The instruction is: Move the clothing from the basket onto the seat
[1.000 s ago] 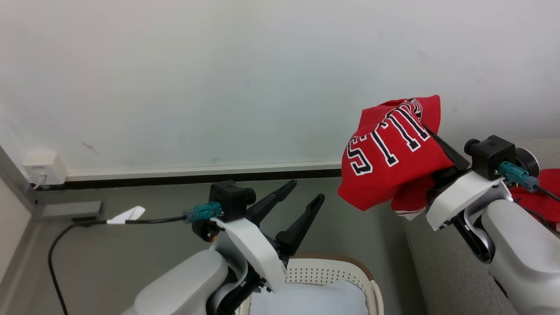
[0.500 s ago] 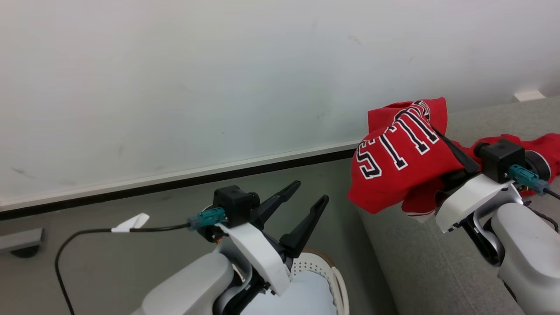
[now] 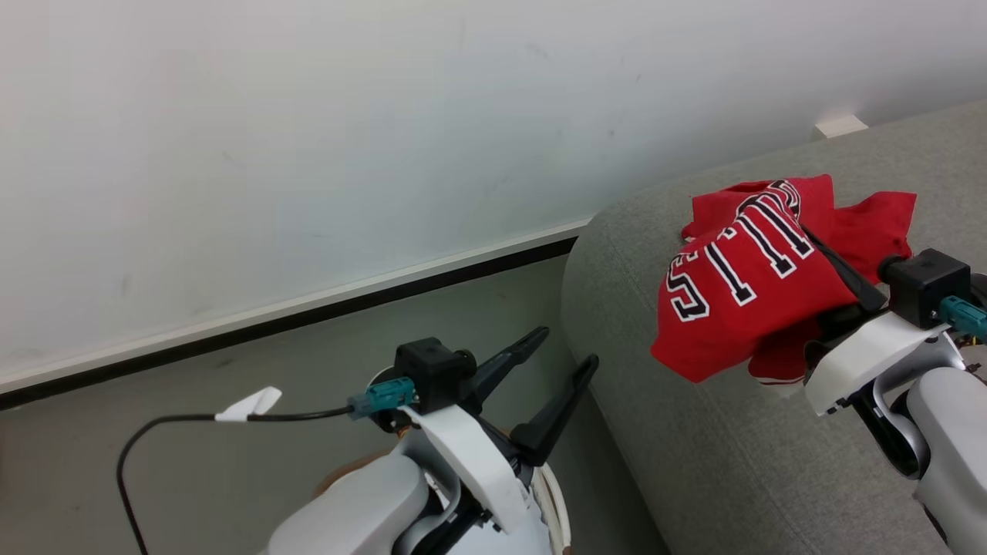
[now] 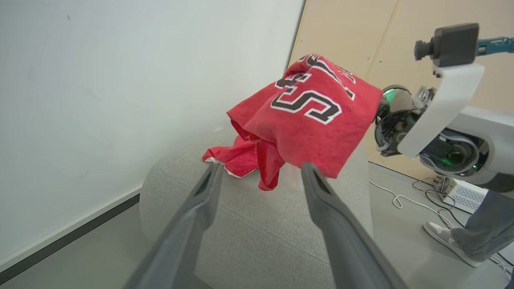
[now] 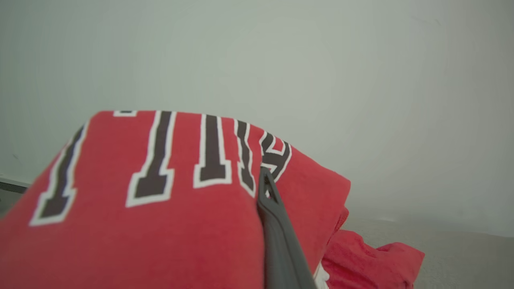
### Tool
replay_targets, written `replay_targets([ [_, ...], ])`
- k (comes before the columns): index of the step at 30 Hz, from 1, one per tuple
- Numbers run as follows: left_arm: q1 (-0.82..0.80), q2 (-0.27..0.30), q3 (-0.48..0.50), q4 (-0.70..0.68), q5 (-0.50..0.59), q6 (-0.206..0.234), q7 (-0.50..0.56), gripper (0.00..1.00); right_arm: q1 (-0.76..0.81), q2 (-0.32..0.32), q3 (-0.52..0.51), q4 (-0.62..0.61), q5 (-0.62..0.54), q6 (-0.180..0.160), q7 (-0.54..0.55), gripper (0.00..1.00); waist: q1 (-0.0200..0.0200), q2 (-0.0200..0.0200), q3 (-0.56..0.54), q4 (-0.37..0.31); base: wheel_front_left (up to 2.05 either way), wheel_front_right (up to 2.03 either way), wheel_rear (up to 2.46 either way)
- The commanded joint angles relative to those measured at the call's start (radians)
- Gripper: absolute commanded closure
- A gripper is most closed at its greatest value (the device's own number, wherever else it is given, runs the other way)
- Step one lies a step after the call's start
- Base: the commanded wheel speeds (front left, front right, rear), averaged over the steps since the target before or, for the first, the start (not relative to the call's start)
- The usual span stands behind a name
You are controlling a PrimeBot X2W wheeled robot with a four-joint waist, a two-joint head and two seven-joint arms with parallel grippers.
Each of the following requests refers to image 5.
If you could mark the red jersey with black letters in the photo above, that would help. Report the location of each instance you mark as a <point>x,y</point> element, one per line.
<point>160,224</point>

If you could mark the black baseboard strip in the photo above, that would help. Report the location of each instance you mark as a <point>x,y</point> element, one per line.
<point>12,186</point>

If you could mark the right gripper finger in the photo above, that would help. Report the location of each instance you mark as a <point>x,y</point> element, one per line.
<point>281,249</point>

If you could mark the white garment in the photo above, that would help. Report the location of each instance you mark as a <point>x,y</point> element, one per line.
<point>321,277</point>

